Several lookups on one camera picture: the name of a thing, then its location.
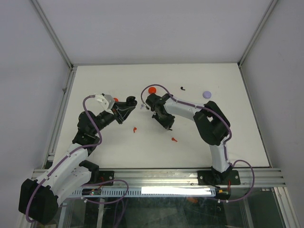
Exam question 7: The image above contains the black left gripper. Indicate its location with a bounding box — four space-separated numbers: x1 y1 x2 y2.
91 101 134 135

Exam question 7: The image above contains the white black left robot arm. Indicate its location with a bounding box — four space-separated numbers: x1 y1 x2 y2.
19 94 137 225

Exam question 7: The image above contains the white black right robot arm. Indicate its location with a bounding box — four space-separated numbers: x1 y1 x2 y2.
145 94 232 184

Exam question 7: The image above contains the orange charging case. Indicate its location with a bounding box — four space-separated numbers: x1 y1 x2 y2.
148 86 157 94

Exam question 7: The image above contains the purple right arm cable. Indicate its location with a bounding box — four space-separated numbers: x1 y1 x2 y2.
140 84 256 204

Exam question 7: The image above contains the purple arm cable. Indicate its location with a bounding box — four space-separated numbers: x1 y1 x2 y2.
140 84 256 204
25 94 103 223

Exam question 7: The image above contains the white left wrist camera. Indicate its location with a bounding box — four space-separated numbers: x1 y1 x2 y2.
94 94 115 114

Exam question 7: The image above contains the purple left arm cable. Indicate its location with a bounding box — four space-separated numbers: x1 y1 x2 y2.
25 94 103 223

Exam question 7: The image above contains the grey slotted cable tray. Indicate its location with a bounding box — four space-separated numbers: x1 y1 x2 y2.
69 187 216 198

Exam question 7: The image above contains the aluminium frame post left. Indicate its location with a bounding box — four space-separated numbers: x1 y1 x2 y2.
29 0 74 70

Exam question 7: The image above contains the aluminium frame post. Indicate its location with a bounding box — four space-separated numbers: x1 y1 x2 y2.
237 0 279 68
29 0 74 70

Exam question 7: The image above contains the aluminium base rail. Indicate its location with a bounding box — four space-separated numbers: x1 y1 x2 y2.
32 167 285 190

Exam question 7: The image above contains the aluminium frame post right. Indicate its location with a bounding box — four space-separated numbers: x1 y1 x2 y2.
237 0 279 68

